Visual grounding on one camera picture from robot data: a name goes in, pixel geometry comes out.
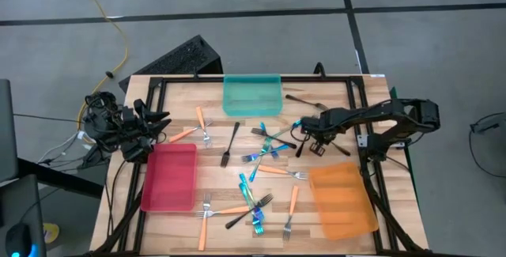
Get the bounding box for black desk beam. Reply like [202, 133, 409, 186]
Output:
[16, 157, 104, 199]

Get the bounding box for black table clamp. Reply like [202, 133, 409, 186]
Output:
[313, 62, 328, 80]

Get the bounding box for grey monitor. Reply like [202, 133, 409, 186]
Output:
[0, 78, 19, 183]

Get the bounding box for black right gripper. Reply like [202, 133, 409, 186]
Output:
[299, 108, 349, 157]

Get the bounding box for yellow floor cable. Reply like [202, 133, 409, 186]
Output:
[72, 0, 130, 134]

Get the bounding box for black floor cable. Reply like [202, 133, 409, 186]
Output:
[468, 128, 506, 180]

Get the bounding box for dark grey floor device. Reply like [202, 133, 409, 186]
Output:
[469, 112, 506, 134]

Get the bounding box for orange translucent plastic bin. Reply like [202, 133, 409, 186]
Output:
[308, 161, 380, 241]

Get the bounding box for white cables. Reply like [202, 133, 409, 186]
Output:
[37, 129, 87, 165]

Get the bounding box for red translucent plastic bin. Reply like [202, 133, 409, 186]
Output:
[140, 142, 198, 214]

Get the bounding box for black computer mouse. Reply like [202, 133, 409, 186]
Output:
[4, 222, 33, 257]

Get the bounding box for dark desk pad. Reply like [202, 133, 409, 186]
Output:
[0, 173, 47, 257]

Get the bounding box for yellow round sticker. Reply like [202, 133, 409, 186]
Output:
[42, 222, 61, 245]

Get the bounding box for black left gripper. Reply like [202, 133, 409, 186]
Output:
[120, 99, 173, 162]

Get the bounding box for teal translucent plastic bin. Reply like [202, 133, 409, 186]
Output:
[222, 74, 284, 117]

